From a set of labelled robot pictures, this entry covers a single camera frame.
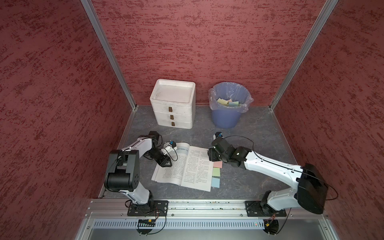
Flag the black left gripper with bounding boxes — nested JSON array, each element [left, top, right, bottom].
[[145, 146, 172, 167]]

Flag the pink sticky note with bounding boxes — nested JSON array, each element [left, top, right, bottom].
[[213, 161, 223, 169]]

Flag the illustrated book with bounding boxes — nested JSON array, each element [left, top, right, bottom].
[[152, 143, 214, 192]]

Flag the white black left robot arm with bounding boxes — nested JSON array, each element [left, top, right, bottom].
[[104, 131, 173, 215]]

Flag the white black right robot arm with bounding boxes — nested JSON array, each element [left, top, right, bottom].
[[208, 133, 329, 217]]

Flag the green sticky note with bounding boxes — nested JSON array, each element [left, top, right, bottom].
[[212, 168, 221, 178]]

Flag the discarded sticky notes in bin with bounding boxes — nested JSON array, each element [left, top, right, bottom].
[[217, 98, 241, 108]]

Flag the blue plastic trash bin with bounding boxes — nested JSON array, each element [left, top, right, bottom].
[[211, 82, 251, 130]]

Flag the clear plastic bin liner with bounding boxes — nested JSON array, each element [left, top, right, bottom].
[[208, 82, 254, 114]]

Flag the white three-drawer storage box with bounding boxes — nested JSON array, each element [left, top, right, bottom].
[[150, 79, 196, 129]]

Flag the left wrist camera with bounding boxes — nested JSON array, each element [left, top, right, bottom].
[[161, 141, 177, 155]]

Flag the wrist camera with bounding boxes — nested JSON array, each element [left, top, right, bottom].
[[161, 141, 177, 155], [213, 132, 223, 140]]

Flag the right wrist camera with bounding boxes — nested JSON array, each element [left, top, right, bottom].
[[213, 132, 223, 140]]

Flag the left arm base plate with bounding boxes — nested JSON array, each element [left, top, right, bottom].
[[126, 201, 169, 217]]

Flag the left base cable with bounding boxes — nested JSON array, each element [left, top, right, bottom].
[[133, 206, 167, 236]]

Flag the base cable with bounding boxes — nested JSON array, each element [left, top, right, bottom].
[[260, 206, 293, 236], [133, 206, 167, 236]]

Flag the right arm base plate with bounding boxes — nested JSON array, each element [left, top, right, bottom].
[[245, 201, 287, 217]]

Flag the aluminium front rail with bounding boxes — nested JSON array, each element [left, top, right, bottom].
[[85, 197, 329, 220]]

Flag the right base cable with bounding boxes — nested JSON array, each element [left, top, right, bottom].
[[260, 206, 293, 236]]

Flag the left aluminium corner post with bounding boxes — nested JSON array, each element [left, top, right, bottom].
[[81, 0, 137, 112]]

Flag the aluminium corner post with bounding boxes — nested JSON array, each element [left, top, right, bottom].
[[269, 0, 339, 112], [81, 0, 137, 112]]

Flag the right aluminium corner post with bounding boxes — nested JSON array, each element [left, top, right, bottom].
[[269, 0, 339, 112]]

